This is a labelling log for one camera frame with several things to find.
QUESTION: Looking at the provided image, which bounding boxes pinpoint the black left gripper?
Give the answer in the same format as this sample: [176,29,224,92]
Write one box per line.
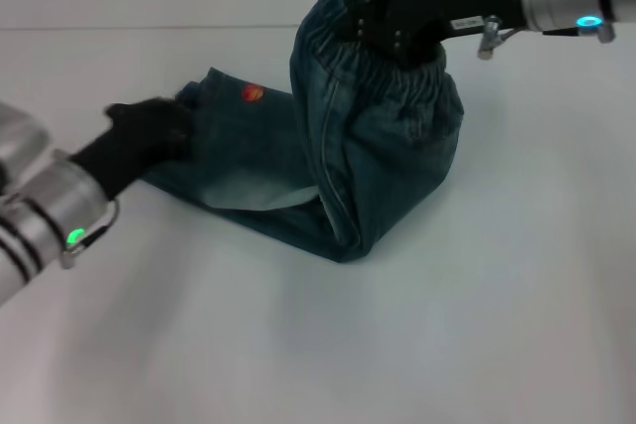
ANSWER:
[69,98,194,200]

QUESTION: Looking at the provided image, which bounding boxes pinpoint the blue denim shorts with print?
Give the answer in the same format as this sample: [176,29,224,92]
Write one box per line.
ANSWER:
[141,0,466,264]

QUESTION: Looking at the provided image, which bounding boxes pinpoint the left arm connector cable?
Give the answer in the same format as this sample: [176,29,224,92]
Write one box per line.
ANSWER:
[59,197,121,270]

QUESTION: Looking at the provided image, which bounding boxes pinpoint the arm connector cable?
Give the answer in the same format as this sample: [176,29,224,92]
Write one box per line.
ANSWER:
[475,14,582,61]
[59,197,121,270]

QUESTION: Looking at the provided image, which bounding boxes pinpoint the right arm connector cable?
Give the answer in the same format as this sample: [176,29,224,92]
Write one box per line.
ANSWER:
[475,14,582,61]

